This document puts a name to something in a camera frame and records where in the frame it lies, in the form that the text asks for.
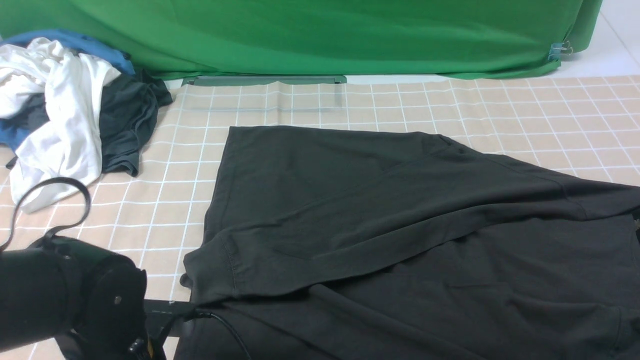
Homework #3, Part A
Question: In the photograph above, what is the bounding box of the dark gray long-sleeve shirt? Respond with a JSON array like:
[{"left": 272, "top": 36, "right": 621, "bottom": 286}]
[{"left": 180, "top": 126, "right": 639, "bottom": 360}]

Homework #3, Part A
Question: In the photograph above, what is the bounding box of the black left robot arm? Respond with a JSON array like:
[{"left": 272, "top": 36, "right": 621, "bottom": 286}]
[{"left": 0, "top": 237, "right": 166, "bottom": 360}]

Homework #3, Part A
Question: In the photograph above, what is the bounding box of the green metal base bar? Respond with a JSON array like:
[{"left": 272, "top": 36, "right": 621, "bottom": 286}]
[{"left": 182, "top": 75, "right": 348, "bottom": 87}]

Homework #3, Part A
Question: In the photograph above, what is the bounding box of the green backdrop cloth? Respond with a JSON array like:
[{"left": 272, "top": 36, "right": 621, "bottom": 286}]
[{"left": 0, "top": 0, "right": 602, "bottom": 80}]

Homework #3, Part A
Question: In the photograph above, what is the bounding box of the dark gray crumpled garment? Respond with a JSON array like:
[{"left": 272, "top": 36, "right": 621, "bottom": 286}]
[{"left": 0, "top": 70, "right": 173, "bottom": 177}]

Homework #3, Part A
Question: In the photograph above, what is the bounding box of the white crumpled garment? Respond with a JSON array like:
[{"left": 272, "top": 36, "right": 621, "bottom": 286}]
[{"left": 9, "top": 54, "right": 121, "bottom": 214}]

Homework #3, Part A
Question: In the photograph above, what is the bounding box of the blue binder clip lower right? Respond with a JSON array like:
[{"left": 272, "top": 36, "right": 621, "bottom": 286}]
[{"left": 547, "top": 41, "right": 574, "bottom": 62}]

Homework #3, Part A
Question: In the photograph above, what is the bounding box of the beige checkered tablecloth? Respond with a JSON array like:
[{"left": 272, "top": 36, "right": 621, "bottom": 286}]
[{"left": 0, "top": 75, "right": 640, "bottom": 360}]

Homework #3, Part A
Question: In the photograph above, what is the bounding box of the blue garment in pile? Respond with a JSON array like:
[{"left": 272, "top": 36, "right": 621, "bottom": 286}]
[{"left": 1, "top": 29, "right": 135, "bottom": 150}]

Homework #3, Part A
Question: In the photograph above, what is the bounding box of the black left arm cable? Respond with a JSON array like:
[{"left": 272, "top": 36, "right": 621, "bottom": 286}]
[{"left": 0, "top": 177, "right": 252, "bottom": 360}]

